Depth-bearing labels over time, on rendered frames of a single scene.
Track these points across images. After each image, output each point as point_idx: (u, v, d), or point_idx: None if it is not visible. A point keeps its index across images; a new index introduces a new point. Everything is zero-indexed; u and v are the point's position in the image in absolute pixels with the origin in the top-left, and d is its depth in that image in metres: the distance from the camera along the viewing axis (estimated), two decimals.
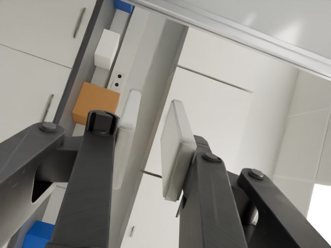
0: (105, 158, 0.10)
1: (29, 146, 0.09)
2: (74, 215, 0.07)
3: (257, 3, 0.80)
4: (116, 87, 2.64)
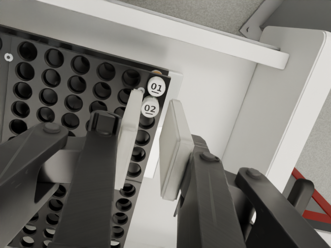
0: (108, 158, 0.10)
1: (32, 147, 0.09)
2: (77, 215, 0.07)
3: None
4: None
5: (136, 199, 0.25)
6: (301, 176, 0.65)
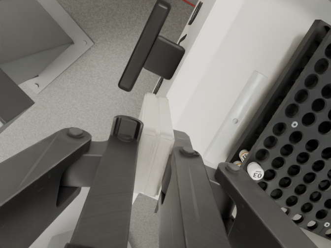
0: (128, 163, 0.10)
1: (55, 151, 0.10)
2: (95, 218, 0.07)
3: None
4: None
5: (287, 95, 0.26)
6: None
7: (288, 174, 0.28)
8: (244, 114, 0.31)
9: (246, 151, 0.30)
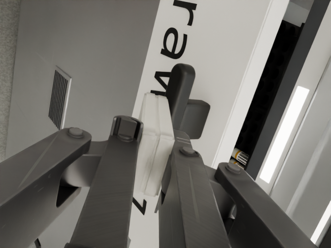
0: (128, 163, 0.10)
1: (55, 151, 0.10)
2: (95, 217, 0.07)
3: None
4: None
5: (274, 98, 0.28)
6: None
7: None
8: None
9: (237, 150, 0.32)
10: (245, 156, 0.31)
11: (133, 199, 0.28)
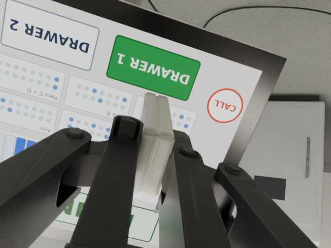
0: (128, 163, 0.10)
1: (55, 151, 0.10)
2: (95, 218, 0.07)
3: None
4: None
5: None
6: None
7: None
8: None
9: None
10: None
11: None
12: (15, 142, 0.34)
